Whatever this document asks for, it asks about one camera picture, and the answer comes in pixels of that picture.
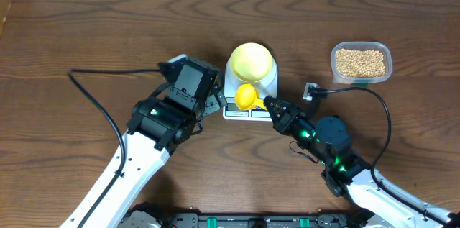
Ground yellow measuring scoop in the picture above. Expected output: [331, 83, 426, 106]
[234, 83, 267, 110]

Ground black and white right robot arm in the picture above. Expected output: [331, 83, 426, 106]
[264, 96, 459, 227]

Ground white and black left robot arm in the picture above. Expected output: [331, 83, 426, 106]
[63, 65, 225, 227]

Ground white digital kitchen scale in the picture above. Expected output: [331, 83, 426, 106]
[223, 60, 278, 122]

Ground yellow bowl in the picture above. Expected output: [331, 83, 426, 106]
[229, 42, 273, 83]

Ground soybeans in container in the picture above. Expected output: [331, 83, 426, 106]
[335, 48, 386, 78]

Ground clear plastic container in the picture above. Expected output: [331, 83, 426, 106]
[331, 41, 393, 86]

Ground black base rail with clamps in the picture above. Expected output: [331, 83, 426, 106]
[157, 211, 357, 228]

